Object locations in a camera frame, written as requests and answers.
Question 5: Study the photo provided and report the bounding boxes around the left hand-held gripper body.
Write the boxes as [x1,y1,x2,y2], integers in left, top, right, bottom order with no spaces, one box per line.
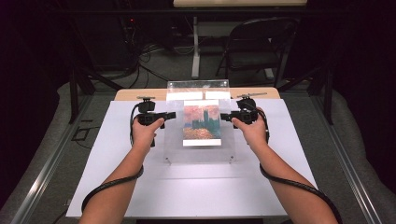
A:
[135,95,160,127]

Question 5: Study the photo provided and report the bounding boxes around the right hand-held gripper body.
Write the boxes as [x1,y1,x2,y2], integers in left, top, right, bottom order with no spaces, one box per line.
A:
[235,91,269,126]

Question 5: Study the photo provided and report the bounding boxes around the clear acrylic photo frame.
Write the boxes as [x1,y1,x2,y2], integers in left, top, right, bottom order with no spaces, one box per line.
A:
[163,79,237,165]

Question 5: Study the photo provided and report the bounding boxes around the painting print card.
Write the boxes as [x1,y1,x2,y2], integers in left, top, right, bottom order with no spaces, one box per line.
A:
[181,99,223,147]

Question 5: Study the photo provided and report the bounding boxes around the person's right hand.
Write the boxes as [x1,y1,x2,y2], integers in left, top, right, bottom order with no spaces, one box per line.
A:
[231,106,270,149]

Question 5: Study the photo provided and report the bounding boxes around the person's left hand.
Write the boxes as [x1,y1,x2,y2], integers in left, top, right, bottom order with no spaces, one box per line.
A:
[131,117,166,151]

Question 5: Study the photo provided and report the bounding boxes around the wooden table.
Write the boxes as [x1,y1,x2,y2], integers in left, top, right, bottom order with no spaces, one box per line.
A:
[113,87,281,102]

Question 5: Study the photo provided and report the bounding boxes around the black folding chair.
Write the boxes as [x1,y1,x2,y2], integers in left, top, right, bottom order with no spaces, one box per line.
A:
[215,16,301,89]

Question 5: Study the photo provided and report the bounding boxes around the black metal stand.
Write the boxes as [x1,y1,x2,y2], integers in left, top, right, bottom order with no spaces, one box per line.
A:
[68,64,125,125]
[277,60,334,126]

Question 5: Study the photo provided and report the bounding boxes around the white board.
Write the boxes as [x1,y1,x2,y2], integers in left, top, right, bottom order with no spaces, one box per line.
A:
[65,98,328,218]

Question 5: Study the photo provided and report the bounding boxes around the dark equipment cabinet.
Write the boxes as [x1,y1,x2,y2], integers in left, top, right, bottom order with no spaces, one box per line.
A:
[74,12,138,72]

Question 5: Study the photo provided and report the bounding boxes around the black horizontal metal bar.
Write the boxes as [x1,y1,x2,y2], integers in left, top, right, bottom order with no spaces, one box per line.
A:
[55,7,344,16]

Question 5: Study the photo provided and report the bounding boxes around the dark curtain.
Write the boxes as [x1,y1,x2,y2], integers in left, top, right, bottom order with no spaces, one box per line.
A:
[0,0,73,208]
[329,0,396,195]

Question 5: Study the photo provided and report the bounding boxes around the bundle of floor cables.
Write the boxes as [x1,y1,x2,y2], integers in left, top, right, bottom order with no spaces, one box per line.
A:
[123,41,185,90]

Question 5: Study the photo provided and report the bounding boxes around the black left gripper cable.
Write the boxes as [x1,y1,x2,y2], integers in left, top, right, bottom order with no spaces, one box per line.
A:
[80,103,157,215]

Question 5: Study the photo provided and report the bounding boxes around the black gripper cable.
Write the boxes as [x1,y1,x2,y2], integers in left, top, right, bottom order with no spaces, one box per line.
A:
[256,106,345,224]
[80,103,157,215]

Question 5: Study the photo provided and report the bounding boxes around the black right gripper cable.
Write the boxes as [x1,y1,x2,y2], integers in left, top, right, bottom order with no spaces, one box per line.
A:
[256,106,345,224]

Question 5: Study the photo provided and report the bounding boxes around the aluminium floor rail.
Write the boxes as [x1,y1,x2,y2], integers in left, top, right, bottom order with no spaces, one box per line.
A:
[9,92,95,224]
[310,92,387,224]

